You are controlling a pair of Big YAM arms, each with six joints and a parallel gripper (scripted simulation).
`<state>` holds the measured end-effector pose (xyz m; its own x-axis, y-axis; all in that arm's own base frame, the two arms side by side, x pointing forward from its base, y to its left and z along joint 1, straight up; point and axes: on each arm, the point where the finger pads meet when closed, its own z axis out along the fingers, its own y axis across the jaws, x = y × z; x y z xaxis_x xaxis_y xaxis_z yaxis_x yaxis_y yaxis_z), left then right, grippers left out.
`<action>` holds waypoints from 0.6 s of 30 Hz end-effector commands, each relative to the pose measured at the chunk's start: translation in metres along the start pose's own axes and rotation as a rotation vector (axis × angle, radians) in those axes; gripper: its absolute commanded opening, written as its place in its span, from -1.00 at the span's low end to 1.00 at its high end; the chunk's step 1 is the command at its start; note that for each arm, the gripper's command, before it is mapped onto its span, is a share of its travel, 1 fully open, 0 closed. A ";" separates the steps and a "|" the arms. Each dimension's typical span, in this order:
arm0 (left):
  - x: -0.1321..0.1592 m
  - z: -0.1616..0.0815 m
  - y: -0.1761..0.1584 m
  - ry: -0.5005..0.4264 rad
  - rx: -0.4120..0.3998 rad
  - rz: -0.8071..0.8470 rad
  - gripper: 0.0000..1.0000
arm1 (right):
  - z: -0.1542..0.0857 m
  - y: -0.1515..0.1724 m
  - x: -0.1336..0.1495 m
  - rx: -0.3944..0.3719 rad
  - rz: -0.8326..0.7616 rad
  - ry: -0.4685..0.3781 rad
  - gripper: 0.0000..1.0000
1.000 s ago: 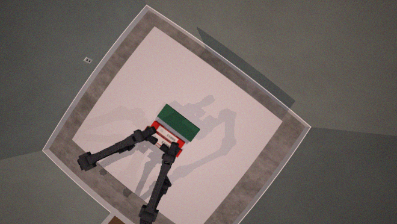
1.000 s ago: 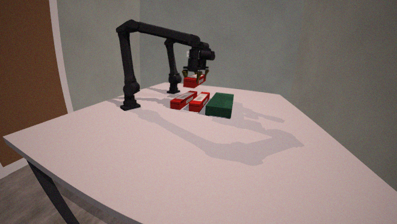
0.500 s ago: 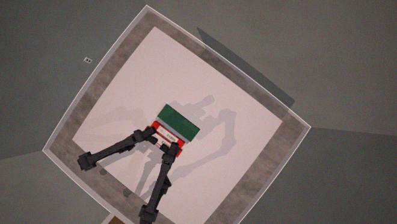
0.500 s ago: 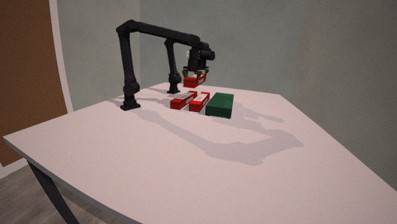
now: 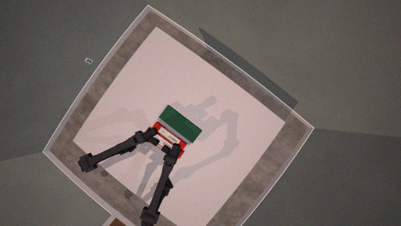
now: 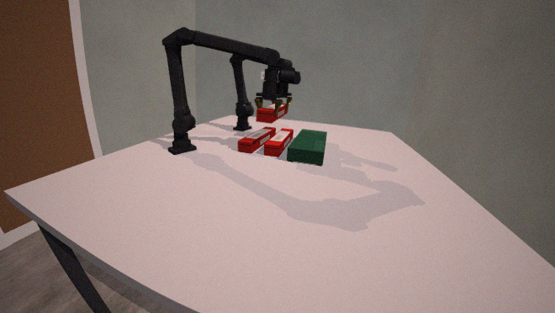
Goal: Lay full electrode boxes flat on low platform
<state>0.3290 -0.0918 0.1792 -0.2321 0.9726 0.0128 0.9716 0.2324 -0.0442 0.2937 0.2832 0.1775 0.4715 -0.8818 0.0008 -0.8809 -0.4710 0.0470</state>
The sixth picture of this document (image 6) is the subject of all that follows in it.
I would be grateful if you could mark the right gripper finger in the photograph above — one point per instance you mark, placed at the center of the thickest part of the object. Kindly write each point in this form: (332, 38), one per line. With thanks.
(258, 102)
(277, 108)

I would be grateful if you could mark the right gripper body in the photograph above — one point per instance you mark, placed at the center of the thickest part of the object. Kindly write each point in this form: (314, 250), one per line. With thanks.
(270, 92)

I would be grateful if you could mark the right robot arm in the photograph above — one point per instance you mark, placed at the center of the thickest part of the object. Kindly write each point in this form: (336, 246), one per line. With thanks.
(183, 122)

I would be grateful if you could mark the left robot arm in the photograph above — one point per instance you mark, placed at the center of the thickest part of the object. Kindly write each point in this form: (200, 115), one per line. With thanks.
(247, 109)

